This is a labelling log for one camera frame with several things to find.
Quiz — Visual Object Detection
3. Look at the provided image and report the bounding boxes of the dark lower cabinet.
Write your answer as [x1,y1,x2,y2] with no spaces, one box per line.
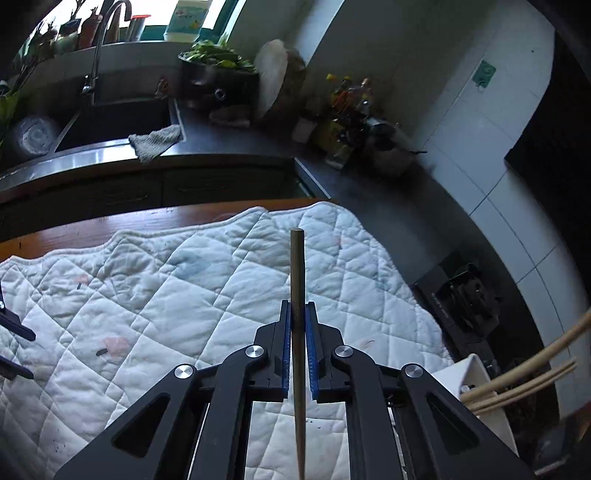
[0,161,325,232]

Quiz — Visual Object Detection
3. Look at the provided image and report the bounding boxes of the black gas stove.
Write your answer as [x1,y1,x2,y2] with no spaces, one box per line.
[412,251,502,343]

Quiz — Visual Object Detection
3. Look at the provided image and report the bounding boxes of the round wooden chopping block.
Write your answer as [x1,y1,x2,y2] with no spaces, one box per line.
[253,39,306,123]

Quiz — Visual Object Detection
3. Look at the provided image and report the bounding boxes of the metal bowl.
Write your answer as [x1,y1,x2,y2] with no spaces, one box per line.
[177,54,260,110]

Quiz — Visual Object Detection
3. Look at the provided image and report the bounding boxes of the cluster of condiment bottles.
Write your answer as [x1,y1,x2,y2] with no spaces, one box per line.
[305,73,399,158]

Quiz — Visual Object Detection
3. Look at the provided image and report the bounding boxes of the clear plastic bowl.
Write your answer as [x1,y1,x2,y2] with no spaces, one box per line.
[11,115,59,158]

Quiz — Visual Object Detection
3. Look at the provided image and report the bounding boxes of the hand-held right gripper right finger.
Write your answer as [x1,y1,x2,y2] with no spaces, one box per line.
[305,300,536,480]

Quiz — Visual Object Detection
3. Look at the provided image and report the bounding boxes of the white labelled plastic tub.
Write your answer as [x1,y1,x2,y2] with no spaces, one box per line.
[163,0,213,42]

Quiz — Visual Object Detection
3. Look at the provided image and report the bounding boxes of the white plastic utensil holder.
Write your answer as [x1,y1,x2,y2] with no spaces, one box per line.
[455,353,520,462]

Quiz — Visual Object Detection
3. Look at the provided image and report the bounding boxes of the white quilted blanket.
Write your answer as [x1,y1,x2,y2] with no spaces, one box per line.
[0,199,455,480]

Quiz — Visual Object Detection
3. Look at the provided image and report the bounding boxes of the small white jar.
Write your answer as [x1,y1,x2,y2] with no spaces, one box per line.
[291,117,317,144]

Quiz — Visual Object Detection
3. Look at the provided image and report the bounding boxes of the grey dishcloth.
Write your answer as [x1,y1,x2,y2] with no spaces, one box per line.
[128,124,182,165]

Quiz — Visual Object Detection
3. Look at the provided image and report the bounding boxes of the metal cup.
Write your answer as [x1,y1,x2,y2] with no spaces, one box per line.
[126,16,151,42]

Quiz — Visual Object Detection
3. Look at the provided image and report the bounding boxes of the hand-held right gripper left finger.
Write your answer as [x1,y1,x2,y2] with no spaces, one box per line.
[54,300,293,480]

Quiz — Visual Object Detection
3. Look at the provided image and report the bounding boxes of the metal kitchen faucet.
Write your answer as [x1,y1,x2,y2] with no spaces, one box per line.
[82,0,135,98]

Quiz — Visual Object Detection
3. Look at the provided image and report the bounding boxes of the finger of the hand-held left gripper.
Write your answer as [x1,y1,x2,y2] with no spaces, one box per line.
[0,286,37,342]
[0,354,36,382]

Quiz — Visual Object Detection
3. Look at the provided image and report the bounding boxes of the brown bottle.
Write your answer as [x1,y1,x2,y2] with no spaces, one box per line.
[78,8,103,49]

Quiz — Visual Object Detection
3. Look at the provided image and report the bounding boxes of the dark kitchen sink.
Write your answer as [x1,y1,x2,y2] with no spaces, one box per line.
[54,96,184,153]

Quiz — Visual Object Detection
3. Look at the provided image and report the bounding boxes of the dark cooking pot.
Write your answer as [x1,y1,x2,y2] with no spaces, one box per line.
[364,117,428,179]

